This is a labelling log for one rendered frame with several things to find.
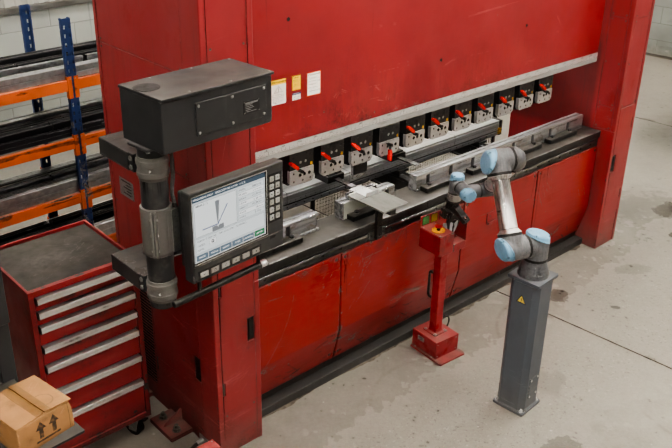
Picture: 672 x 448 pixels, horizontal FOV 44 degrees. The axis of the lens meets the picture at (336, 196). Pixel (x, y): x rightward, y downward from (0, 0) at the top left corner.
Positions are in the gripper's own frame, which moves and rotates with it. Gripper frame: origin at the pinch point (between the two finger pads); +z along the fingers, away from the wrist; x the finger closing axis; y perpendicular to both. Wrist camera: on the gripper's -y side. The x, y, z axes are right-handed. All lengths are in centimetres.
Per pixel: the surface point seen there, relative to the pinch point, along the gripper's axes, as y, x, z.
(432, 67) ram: 36, -6, -82
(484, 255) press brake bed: 18, -55, 43
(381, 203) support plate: 11, 44, -26
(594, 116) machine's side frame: 39, -172, -19
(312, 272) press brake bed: 11, 86, 1
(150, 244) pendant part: -25, 189, -68
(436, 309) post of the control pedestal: -4.7, 7.9, 45.1
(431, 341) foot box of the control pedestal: -10, 14, 62
